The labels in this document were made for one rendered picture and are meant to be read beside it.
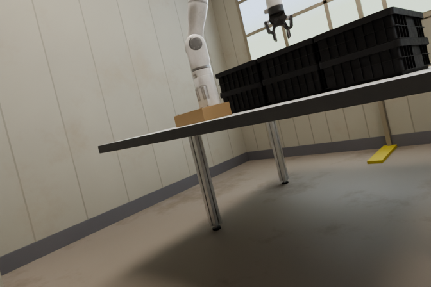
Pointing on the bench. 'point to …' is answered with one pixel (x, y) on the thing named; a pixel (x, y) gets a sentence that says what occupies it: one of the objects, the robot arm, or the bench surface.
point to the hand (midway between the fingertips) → (281, 36)
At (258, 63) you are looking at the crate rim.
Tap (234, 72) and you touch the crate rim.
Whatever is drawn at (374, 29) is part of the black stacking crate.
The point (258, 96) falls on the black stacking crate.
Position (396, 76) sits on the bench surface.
